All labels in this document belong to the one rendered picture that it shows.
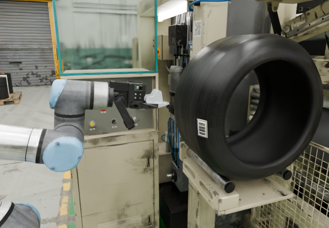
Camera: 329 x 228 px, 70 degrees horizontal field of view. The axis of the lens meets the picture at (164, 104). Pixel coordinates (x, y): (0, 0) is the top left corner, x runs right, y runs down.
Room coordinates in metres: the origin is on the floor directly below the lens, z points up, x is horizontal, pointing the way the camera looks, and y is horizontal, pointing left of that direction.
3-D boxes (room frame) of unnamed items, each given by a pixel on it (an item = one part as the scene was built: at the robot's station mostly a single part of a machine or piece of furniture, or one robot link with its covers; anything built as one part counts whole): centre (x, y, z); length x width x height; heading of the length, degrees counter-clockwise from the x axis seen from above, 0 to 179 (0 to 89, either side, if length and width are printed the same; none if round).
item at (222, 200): (0.96, -0.19, 0.83); 0.36 x 0.09 x 0.06; 19
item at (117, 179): (1.52, 0.36, 0.63); 0.56 x 0.41 x 1.27; 109
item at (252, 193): (1.00, -0.33, 0.80); 0.37 x 0.36 x 0.02; 109
